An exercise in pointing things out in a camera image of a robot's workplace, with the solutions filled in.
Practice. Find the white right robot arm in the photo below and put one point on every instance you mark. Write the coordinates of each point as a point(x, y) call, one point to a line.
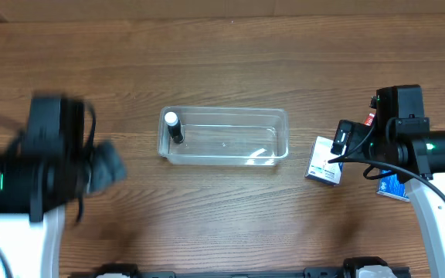
point(400, 142)

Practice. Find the small red and white item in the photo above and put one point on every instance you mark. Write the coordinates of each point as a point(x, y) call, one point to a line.
point(369, 120)

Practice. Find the clear plastic container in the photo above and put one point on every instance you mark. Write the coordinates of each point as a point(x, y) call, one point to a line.
point(226, 136)

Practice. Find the white and blue box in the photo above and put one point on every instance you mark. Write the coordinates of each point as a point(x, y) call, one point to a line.
point(318, 168)

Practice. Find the dark bottle with white cap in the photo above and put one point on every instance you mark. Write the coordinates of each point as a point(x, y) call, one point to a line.
point(174, 127)

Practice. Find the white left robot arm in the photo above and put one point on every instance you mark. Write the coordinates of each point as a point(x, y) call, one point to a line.
point(45, 167)

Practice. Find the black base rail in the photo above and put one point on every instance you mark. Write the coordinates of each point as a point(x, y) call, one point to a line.
point(308, 272)

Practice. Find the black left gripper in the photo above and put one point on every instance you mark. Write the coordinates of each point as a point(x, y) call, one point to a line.
point(104, 166)

